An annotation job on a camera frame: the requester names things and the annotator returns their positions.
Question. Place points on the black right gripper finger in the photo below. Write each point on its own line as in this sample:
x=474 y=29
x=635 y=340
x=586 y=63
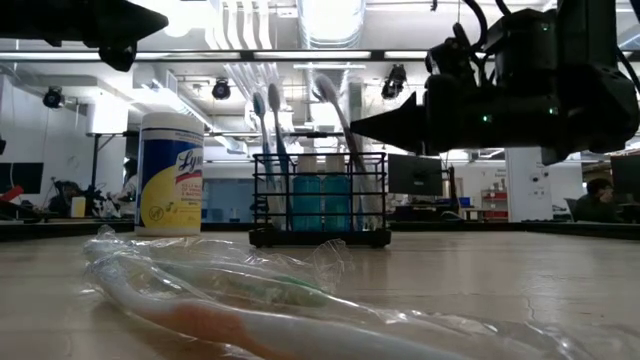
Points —
x=400 y=127

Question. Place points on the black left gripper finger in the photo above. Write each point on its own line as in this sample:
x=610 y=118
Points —
x=125 y=22

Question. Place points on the toothbrushes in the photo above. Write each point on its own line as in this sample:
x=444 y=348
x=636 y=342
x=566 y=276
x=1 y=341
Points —
x=327 y=89

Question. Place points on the small blue mouthwash bottle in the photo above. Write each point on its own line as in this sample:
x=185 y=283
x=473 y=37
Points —
x=306 y=200
x=336 y=200

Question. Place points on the orange toothbrush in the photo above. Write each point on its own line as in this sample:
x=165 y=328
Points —
x=215 y=322

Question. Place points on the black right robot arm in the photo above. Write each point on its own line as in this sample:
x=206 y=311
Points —
x=600 y=90

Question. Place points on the black ceiling spotlight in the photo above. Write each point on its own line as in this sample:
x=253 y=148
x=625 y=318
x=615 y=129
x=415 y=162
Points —
x=52 y=97
x=395 y=82
x=221 y=90

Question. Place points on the black monitor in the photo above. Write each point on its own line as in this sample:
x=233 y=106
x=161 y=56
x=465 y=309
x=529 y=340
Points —
x=22 y=177
x=625 y=175
x=415 y=175

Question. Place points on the red shelf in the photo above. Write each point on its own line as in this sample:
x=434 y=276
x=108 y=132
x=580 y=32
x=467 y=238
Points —
x=495 y=195

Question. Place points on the seated person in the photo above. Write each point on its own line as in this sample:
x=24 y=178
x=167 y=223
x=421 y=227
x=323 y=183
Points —
x=597 y=202

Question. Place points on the Lysol wipes canister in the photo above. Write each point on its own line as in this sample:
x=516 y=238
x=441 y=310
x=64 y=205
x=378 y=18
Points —
x=170 y=190

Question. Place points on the red object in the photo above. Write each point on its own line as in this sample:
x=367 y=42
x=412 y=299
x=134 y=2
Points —
x=12 y=193

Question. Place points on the yellow cup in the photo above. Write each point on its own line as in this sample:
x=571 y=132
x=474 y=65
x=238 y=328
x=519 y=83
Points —
x=78 y=207

